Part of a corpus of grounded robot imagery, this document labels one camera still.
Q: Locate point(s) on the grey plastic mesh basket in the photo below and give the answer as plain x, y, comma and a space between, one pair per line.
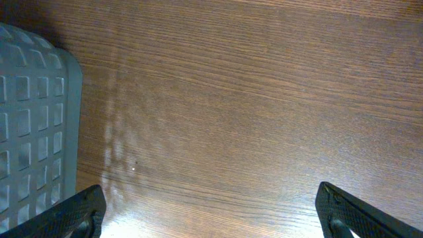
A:
40, 108

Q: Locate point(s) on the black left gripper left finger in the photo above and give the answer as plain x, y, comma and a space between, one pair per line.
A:
78, 216

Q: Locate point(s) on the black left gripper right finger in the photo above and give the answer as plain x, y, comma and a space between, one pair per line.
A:
344, 215

